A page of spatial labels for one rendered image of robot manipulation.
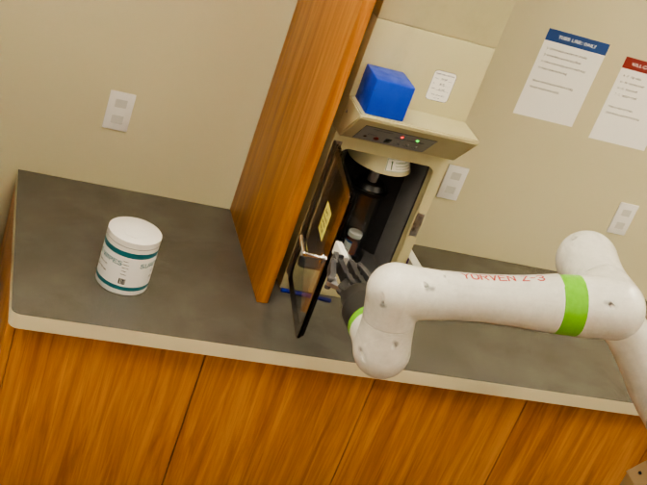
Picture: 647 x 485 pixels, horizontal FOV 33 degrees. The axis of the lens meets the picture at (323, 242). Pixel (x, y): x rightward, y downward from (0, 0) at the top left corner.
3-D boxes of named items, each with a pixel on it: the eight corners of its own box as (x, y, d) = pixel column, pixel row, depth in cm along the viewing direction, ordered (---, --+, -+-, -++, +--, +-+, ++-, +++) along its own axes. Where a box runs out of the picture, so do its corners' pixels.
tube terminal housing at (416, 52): (263, 240, 309) (351, -16, 275) (366, 258, 320) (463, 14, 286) (278, 287, 288) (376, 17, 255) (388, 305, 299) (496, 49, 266)
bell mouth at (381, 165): (340, 139, 291) (347, 120, 288) (400, 152, 297) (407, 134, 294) (356, 168, 276) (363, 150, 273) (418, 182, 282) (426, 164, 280)
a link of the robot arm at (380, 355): (355, 391, 201) (411, 391, 204) (368, 335, 195) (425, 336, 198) (338, 346, 213) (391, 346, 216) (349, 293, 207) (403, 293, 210)
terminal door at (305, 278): (290, 276, 285) (339, 141, 268) (298, 342, 259) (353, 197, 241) (287, 275, 285) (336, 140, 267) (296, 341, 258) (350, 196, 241)
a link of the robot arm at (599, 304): (620, 315, 217) (640, 265, 210) (643, 355, 206) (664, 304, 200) (534, 308, 213) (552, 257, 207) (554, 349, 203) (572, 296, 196)
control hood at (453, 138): (335, 130, 268) (349, 94, 263) (451, 156, 279) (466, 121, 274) (346, 151, 258) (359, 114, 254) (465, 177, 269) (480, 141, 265)
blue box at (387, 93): (354, 96, 263) (367, 63, 259) (391, 105, 267) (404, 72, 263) (364, 114, 255) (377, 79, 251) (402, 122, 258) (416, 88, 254)
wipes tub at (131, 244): (93, 263, 269) (107, 211, 262) (144, 271, 273) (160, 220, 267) (95, 292, 258) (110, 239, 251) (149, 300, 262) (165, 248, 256)
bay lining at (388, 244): (282, 219, 306) (321, 107, 291) (365, 235, 315) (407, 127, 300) (298, 265, 286) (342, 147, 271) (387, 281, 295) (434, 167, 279)
